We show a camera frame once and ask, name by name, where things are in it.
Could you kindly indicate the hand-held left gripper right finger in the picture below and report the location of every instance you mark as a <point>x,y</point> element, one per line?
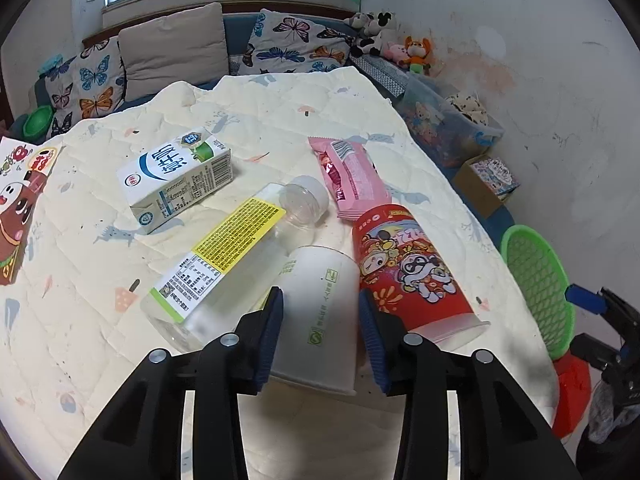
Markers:
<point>372,345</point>

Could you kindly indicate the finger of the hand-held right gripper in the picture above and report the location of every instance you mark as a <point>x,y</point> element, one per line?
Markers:
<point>592,352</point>
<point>582,297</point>

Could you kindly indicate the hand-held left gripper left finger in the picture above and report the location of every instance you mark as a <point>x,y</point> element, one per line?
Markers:
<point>270,340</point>

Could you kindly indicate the green plastic basket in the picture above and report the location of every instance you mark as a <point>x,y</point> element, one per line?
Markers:
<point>540,280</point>

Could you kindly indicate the white paper cup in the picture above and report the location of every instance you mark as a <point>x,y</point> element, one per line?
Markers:
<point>320,300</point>

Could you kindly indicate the red cartoon paper cup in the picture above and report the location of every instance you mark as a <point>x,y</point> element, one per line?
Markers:
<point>415,270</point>

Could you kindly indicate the clear plastic bottle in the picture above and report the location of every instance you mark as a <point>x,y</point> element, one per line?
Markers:
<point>220,260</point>

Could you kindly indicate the pink snack packet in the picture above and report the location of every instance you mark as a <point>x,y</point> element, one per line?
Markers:
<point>350,175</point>

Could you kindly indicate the white milk carton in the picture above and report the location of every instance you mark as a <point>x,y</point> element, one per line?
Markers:
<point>170,180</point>

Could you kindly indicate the person's right forearm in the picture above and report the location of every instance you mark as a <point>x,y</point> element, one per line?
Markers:
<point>607,415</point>

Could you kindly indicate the red plastic stool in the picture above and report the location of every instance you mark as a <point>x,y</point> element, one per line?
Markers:
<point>572,395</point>

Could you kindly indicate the cardboard box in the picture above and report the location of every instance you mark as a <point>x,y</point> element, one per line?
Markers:
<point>480,190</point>

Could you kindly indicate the white quilted blanket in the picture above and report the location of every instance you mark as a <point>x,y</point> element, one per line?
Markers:
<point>100,310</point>

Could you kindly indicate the spotted cloth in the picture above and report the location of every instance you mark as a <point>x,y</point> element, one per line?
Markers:
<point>470,107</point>

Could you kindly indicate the clear storage bin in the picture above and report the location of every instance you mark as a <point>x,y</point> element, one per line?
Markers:
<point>435,125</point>

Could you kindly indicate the grey patterned cloth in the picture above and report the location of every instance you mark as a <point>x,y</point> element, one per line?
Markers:
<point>382,75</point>

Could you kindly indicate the cartoon printed box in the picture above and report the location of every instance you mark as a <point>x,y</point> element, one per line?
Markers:
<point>20,210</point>

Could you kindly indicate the pink plush toy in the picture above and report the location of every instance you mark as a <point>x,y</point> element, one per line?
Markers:
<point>396,52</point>

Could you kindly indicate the butterfly print pillow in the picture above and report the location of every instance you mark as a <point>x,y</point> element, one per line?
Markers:
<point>335,52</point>
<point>285,40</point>
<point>100,75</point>
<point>62,100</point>

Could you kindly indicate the orange fox plush toy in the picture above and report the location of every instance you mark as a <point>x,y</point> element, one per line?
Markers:
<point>416,52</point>

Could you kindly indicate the blue sofa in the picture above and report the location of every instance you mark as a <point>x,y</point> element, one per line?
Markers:
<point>240,40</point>

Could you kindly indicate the grey cushion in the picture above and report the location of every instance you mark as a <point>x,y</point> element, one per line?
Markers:
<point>172,50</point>

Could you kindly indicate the cow plush toy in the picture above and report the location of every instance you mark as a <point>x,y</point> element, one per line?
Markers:
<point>372,32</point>

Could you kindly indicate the green bowl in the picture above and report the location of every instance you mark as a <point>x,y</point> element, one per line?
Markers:
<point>37,122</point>

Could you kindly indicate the teal box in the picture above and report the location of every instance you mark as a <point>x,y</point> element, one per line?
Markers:
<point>50,64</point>

